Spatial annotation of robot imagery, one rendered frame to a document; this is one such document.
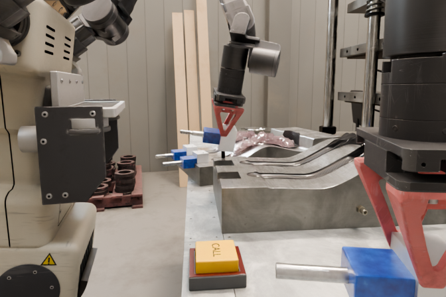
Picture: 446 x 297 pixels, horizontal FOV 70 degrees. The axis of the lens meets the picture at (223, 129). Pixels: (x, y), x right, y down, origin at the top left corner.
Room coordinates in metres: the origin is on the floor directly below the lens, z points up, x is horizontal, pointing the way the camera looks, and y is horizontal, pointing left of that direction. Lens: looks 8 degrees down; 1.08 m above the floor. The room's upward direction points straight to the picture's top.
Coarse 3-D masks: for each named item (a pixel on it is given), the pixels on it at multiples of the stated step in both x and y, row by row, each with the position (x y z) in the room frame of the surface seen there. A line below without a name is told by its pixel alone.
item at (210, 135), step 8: (208, 128) 0.76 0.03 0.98; (224, 128) 0.74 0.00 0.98; (232, 128) 0.75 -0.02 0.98; (200, 136) 0.75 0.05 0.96; (208, 136) 0.73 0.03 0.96; (216, 136) 0.73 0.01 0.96; (232, 136) 0.73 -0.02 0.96; (216, 144) 0.74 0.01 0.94; (224, 144) 0.73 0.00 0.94; (232, 144) 0.74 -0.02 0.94
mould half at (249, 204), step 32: (256, 160) 0.80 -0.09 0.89; (288, 160) 0.81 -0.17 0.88; (320, 160) 0.74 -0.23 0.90; (224, 192) 0.57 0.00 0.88; (256, 192) 0.57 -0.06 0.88; (288, 192) 0.58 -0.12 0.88; (320, 192) 0.59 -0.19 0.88; (352, 192) 0.59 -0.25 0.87; (384, 192) 0.60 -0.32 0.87; (224, 224) 0.57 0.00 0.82; (256, 224) 0.57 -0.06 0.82; (288, 224) 0.58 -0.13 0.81; (320, 224) 0.59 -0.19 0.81; (352, 224) 0.59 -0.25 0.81
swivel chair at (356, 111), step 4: (352, 104) 3.65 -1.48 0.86; (356, 104) 3.49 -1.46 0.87; (360, 104) 3.34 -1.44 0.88; (352, 108) 3.66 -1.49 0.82; (356, 108) 3.50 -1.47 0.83; (360, 108) 3.35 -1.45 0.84; (352, 112) 3.67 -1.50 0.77; (356, 112) 3.51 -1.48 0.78; (360, 112) 3.37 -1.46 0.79; (352, 116) 3.69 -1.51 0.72; (356, 116) 3.53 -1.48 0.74; (360, 116) 3.38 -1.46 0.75; (356, 120) 3.51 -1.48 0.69; (360, 120) 3.39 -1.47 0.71; (356, 124) 3.50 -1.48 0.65; (360, 124) 3.40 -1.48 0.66
